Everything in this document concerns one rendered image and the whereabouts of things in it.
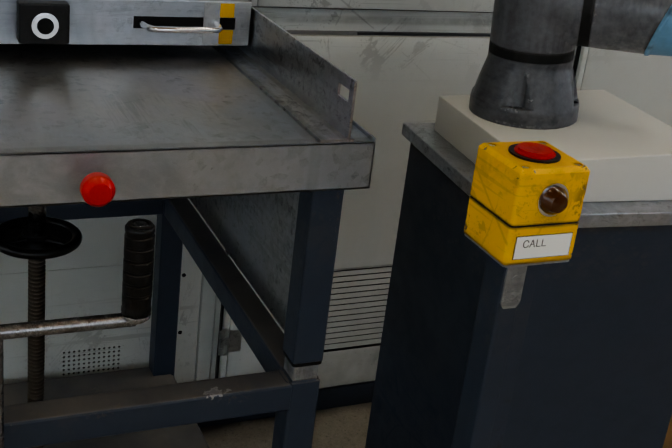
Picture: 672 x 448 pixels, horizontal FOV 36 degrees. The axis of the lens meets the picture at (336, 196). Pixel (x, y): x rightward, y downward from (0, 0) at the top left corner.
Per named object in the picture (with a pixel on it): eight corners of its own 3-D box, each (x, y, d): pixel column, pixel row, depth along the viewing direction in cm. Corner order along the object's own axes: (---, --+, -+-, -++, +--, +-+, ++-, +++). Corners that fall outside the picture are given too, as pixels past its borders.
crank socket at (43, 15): (70, 46, 126) (71, 5, 124) (19, 45, 124) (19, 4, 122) (66, 40, 128) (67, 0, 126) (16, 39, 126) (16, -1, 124)
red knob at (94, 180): (116, 209, 99) (118, 178, 98) (83, 211, 98) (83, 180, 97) (107, 191, 103) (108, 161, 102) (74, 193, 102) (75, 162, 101)
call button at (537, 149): (561, 170, 98) (565, 154, 98) (526, 172, 96) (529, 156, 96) (538, 155, 101) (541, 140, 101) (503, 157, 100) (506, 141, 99)
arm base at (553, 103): (534, 92, 155) (543, 27, 151) (599, 123, 142) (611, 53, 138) (448, 100, 148) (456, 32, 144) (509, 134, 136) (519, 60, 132)
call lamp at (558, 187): (572, 220, 97) (579, 187, 95) (542, 223, 95) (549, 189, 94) (563, 214, 98) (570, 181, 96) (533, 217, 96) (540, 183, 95)
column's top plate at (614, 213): (599, 135, 166) (602, 123, 165) (739, 224, 136) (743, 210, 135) (400, 134, 155) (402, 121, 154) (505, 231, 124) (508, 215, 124)
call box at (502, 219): (572, 263, 101) (594, 165, 97) (503, 270, 97) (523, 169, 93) (527, 229, 107) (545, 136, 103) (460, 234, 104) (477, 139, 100)
